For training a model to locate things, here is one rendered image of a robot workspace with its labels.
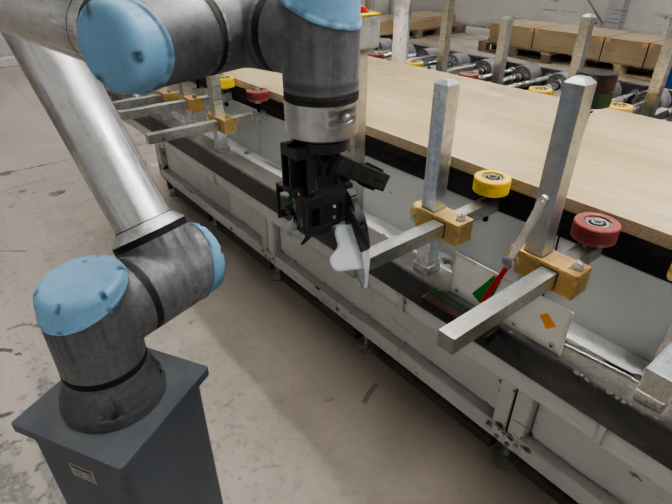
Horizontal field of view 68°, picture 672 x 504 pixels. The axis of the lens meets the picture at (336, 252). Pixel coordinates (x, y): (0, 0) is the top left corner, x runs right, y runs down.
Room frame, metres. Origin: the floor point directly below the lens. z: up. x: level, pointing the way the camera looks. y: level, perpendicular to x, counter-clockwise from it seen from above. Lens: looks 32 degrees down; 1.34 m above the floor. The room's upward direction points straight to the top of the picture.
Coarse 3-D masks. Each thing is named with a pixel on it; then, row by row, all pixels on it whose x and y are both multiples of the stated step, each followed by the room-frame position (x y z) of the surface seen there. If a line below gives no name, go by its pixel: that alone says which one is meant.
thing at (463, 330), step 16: (576, 256) 0.76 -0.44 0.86; (592, 256) 0.78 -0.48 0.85; (544, 272) 0.71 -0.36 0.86; (512, 288) 0.66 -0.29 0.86; (528, 288) 0.66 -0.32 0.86; (544, 288) 0.69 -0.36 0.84; (480, 304) 0.62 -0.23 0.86; (496, 304) 0.62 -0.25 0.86; (512, 304) 0.62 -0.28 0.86; (464, 320) 0.58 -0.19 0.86; (480, 320) 0.58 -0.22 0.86; (496, 320) 0.60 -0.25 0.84; (448, 336) 0.54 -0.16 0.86; (464, 336) 0.55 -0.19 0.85; (448, 352) 0.54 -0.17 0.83
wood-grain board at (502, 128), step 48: (384, 96) 1.73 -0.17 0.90; (432, 96) 1.73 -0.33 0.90; (480, 96) 1.73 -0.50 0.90; (528, 96) 1.73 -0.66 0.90; (480, 144) 1.24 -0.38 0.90; (528, 144) 1.24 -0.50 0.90; (624, 144) 1.24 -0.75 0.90; (528, 192) 0.99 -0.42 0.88; (576, 192) 0.95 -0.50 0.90; (624, 192) 0.95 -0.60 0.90
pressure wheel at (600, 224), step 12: (576, 216) 0.83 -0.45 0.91; (588, 216) 0.83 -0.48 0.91; (600, 216) 0.83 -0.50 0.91; (576, 228) 0.80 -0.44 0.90; (588, 228) 0.78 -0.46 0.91; (600, 228) 0.78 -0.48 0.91; (612, 228) 0.78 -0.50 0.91; (576, 240) 0.79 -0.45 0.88; (588, 240) 0.78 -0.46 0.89; (600, 240) 0.77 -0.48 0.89; (612, 240) 0.77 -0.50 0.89
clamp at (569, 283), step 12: (528, 252) 0.76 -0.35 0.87; (552, 252) 0.76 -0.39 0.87; (528, 264) 0.75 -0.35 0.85; (540, 264) 0.73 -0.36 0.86; (552, 264) 0.72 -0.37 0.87; (564, 264) 0.72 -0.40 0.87; (564, 276) 0.70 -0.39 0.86; (576, 276) 0.68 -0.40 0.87; (588, 276) 0.71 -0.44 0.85; (552, 288) 0.71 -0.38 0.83; (564, 288) 0.69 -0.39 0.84; (576, 288) 0.68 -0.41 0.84
